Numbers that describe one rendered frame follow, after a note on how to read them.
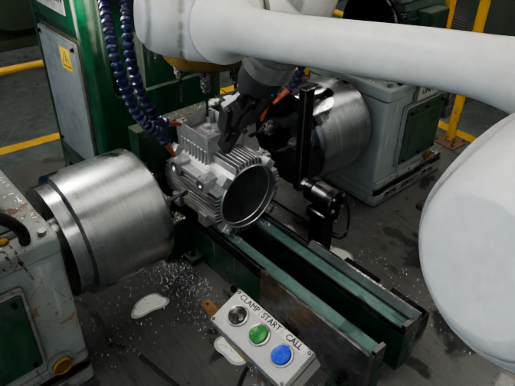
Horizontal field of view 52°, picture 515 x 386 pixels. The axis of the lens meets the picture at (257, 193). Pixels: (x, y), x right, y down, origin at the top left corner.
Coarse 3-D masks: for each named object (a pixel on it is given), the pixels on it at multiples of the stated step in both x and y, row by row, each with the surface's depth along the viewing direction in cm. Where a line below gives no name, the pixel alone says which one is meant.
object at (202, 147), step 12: (180, 120) 120; (192, 120) 124; (204, 120) 126; (216, 120) 126; (180, 132) 121; (192, 132) 117; (204, 132) 120; (216, 132) 119; (180, 144) 123; (192, 144) 119; (204, 144) 115; (216, 144) 116; (240, 144) 121; (192, 156) 121; (204, 156) 116
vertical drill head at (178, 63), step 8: (176, 64) 104; (184, 64) 103; (192, 64) 103; (200, 64) 102; (208, 64) 103; (216, 64) 103; (232, 64) 105; (240, 64) 107; (176, 72) 113; (184, 72) 114; (192, 72) 105; (200, 72) 104; (208, 72) 104; (216, 72) 105; (232, 72) 111; (200, 80) 107; (208, 80) 107; (232, 80) 112; (208, 88) 107
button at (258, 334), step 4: (252, 328) 81; (256, 328) 80; (260, 328) 80; (264, 328) 80; (252, 332) 80; (256, 332) 80; (260, 332) 80; (264, 332) 80; (252, 336) 80; (256, 336) 80; (260, 336) 79; (264, 336) 79; (252, 340) 80; (256, 340) 79; (260, 340) 79; (264, 340) 79
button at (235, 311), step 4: (232, 308) 84; (236, 308) 84; (240, 308) 83; (228, 312) 84; (232, 312) 83; (236, 312) 83; (240, 312) 83; (244, 312) 83; (228, 316) 83; (232, 316) 83; (236, 316) 83; (240, 316) 82; (244, 316) 82; (232, 320) 83; (236, 320) 82; (240, 320) 82
